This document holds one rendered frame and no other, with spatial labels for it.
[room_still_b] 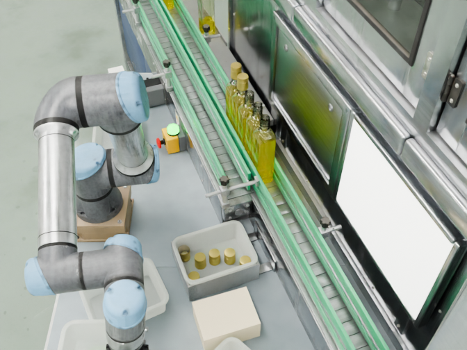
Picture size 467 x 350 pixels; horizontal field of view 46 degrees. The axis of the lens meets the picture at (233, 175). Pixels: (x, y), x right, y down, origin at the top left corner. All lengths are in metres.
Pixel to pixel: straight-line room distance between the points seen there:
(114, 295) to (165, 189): 0.95
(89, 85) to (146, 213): 0.72
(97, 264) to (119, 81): 0.41
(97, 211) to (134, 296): 0.75
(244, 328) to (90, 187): 0.60
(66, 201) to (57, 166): 0.08
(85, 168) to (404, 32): 0.92
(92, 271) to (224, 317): 0.57
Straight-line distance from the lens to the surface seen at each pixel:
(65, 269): 1.11
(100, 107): 1.25
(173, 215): 1.86
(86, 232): 1.81
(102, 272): 1.10
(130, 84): 1.25
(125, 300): 1.02
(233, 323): 1.56
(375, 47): 1.32
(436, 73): 1.13
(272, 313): 1.66
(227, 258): 1.69
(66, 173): 1.19
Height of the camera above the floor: 2.21
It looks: 48 degrees down
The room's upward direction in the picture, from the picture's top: straight up
